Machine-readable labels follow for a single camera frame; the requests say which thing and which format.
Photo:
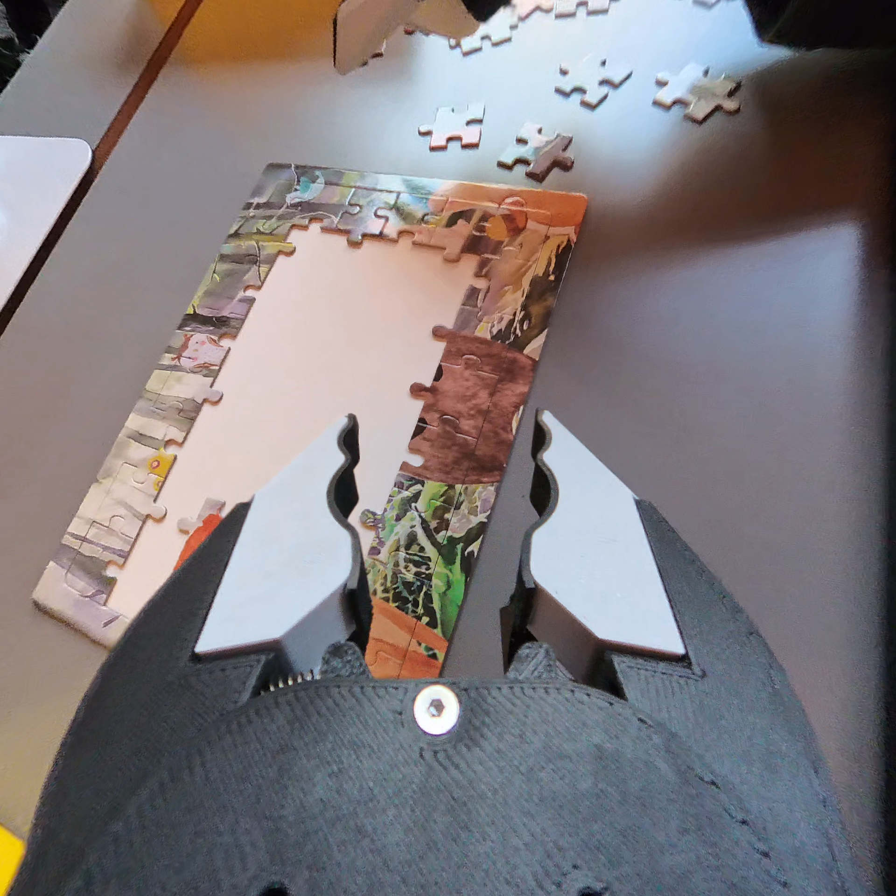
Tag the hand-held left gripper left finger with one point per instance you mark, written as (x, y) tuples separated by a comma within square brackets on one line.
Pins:
[(287, 560)]

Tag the puzzle pieces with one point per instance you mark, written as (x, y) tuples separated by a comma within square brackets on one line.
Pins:
[(455, 126)]

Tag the person's right forearm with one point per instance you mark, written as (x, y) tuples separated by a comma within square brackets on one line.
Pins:
[(826, 21)]

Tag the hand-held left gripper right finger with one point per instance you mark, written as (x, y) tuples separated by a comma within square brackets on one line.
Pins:
[(602, 560)]

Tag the jigsaw puzzle board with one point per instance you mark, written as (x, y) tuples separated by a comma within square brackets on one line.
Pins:
[(336, 336)]

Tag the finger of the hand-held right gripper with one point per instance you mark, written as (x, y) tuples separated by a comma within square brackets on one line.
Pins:
[(364, 35), (444, 17)]

